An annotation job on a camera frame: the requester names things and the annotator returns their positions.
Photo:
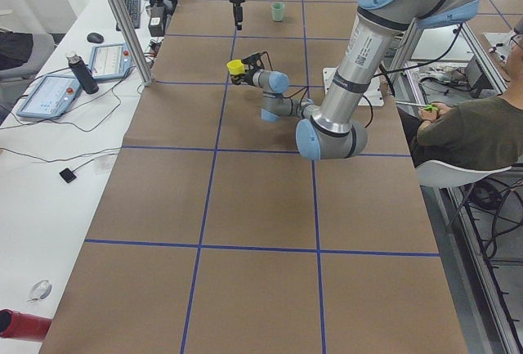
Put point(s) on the yellow plastic cup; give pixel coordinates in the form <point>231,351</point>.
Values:
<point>235,67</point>

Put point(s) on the green plastic cup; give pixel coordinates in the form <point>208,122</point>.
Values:
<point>277,11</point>

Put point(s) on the black power adapter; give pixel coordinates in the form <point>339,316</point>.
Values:
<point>157,21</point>

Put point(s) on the black keyboard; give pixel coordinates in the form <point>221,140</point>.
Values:
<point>134,10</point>

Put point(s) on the blue teach pendant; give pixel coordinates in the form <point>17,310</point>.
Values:
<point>110,61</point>
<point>50,98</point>

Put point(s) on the black computer mouse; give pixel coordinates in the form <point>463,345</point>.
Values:
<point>95,38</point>

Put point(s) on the black water bottle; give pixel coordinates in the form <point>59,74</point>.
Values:
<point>82,73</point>

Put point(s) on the white chair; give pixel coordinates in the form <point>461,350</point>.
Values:
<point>437,174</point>

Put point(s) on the small black device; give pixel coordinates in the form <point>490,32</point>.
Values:
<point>67,175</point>

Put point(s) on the person in olive shirt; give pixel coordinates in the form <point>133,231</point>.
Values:
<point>483,134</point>

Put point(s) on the white tape roll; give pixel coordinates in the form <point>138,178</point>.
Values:
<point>40,291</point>

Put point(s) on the red cylinder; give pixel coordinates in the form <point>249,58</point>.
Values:
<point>23,326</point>

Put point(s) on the aluminium frame post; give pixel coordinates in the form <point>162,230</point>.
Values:
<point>125,24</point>

